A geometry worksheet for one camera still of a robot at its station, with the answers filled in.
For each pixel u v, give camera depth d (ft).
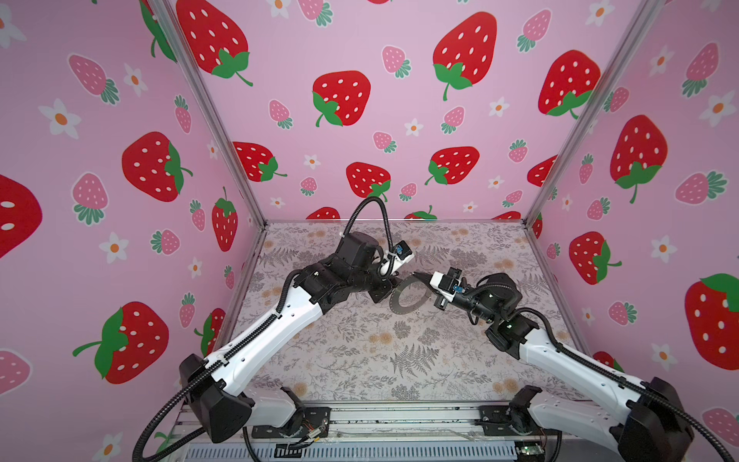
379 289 2.05
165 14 2.22
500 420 2.40
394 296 2.26
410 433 2.40
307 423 2.40
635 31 2.35
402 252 1.94
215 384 1.27
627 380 1.41
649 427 1.29
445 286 1.80
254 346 1.38
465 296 2.01
